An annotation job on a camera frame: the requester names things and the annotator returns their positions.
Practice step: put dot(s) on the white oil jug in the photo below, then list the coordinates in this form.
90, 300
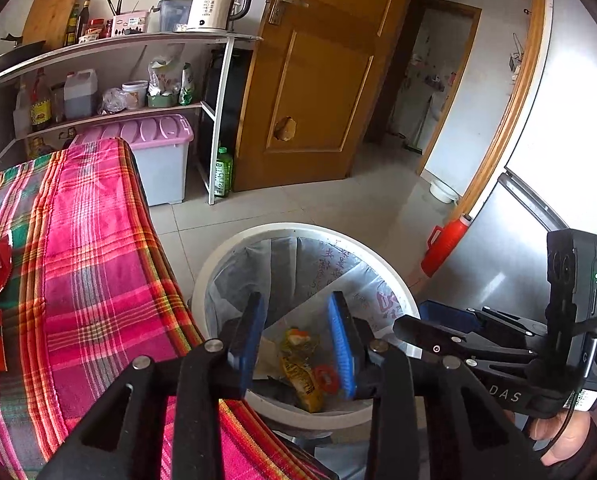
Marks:
81, 94

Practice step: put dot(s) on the wooden door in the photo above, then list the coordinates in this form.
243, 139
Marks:
312, 87

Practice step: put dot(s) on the black frying pan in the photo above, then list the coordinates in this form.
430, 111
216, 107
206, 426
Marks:
20, 52

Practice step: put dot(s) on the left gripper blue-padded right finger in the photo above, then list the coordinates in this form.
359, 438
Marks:
430, 417

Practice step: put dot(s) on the person's right hand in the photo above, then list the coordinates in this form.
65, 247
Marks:
570, 441

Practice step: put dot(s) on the pink-lidded storage box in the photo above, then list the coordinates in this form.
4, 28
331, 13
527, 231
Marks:
160, 145

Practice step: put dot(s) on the red thermos flask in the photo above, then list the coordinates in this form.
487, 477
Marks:
442, 242

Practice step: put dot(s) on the pink utensil holder box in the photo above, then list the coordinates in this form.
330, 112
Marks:
130, 23

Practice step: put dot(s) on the soy sauce bottle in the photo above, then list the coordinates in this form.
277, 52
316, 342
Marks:
40, 109

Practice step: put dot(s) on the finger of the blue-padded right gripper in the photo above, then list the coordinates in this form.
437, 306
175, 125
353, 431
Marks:
443, 314

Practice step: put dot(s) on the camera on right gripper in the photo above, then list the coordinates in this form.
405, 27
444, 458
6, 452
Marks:
572, 309

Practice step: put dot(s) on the white electric kettle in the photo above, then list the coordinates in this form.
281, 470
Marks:
216, 14

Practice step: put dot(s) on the plaid pink tablecloth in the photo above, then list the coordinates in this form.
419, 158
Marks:
94, 328

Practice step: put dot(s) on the white trash bin with liner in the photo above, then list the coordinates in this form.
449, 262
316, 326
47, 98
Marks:
296, 267

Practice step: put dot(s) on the red round lid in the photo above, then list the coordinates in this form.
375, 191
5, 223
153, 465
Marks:
327, 378

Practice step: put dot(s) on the metal kitchen shelf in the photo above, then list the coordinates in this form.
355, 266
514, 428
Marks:
121, 58

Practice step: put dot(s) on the green plastic bottle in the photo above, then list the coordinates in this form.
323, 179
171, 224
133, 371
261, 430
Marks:
223, 173

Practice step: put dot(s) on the wooden cutting board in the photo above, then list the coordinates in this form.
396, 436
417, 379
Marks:
47, 20

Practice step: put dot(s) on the clear plastic container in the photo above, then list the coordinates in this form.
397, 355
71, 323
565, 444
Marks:
172, 15

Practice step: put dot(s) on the gold snack wrapper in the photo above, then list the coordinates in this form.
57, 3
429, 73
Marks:
296, 349

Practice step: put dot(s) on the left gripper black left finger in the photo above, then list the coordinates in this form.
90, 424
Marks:
243, 344

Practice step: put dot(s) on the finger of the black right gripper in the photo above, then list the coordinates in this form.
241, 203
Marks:
444, 335

